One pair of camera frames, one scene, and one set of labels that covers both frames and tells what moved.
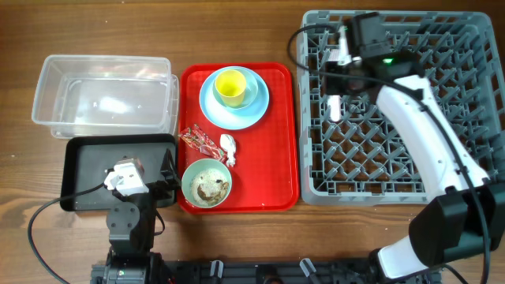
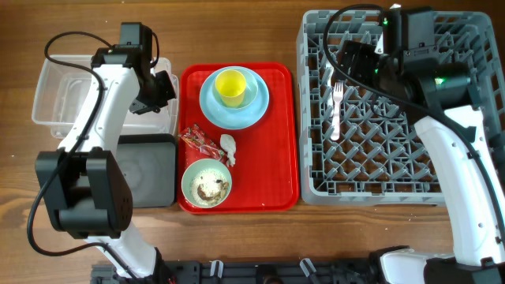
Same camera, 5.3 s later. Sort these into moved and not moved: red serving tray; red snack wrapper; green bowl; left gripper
Moved: left gripper
Not moved: red serving tray; green bowl; red snack wrapper
